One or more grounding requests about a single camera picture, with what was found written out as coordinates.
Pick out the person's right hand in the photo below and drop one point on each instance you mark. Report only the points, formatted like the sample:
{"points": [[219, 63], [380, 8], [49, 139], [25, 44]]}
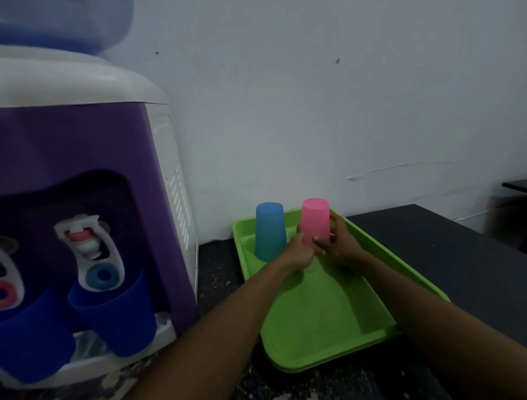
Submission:
{"points": [[341, 247]]}

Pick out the person's left hand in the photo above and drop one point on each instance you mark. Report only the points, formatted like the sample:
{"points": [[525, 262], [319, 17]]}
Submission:
{"points": [[299, 255]]}

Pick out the light blue plastic cup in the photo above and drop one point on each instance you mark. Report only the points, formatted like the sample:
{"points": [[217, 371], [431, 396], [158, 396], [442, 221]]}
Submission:
{"points": [[269, 230]]}

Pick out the pink plastic cup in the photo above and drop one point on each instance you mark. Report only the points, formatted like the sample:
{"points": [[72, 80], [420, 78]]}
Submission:
{"points": [[315, 218]]}

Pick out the green plastic tray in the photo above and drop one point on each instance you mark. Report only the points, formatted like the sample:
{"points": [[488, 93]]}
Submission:
{"points": [[325, 317]]}

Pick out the dark blue plastic cup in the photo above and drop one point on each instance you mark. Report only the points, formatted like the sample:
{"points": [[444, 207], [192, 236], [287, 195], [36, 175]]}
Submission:
{"points": [[119, 321], [33, 346]]}

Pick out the purple white water dispenser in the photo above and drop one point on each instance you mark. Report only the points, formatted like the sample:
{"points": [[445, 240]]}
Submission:
{"points": [[74, 140]]}

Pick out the person's left forearm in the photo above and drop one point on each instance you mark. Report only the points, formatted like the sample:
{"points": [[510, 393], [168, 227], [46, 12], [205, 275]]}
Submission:
{"points": [[218, 334]]}

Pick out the person's right forearm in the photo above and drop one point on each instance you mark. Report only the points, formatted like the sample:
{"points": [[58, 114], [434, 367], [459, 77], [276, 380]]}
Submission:
{"points": [[444, 329]]}

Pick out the clear blue water bottle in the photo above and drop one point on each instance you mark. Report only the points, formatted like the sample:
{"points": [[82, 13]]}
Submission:
{"points": [[57, 24]]}

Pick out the black side table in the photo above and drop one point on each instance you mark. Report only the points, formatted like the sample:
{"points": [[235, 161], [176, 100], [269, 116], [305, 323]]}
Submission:
{"points": [[516, 185]]}

